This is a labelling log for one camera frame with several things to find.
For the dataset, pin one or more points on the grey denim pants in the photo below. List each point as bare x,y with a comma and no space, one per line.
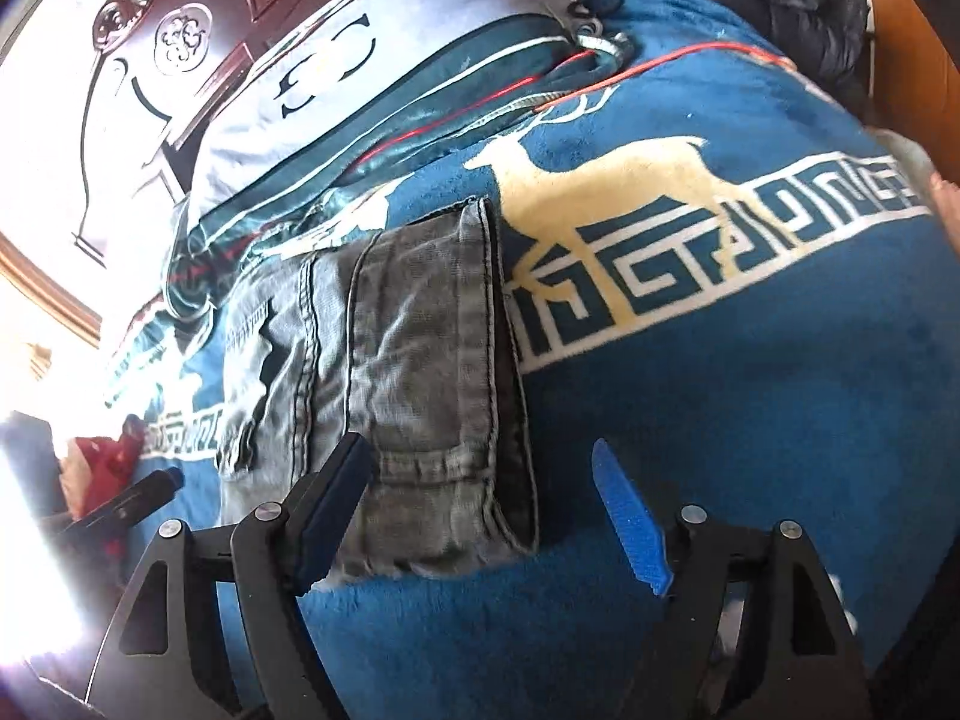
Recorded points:
402,338

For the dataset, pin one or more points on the dark carved wooden headboard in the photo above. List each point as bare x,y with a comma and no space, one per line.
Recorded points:
164,69

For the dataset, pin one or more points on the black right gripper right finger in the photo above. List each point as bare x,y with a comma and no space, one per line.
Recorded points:
753,625

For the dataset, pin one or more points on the red cloth item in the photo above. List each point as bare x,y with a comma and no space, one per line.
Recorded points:
96,469

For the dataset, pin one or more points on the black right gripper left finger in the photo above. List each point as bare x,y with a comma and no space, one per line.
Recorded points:
164,654

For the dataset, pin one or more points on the wooden window frame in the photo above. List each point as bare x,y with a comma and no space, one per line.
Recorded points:
28,279

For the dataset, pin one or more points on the light blue teal pillow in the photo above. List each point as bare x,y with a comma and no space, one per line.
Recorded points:
361,91

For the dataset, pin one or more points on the blue deer pattern blanket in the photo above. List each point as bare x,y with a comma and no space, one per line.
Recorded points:
708,264

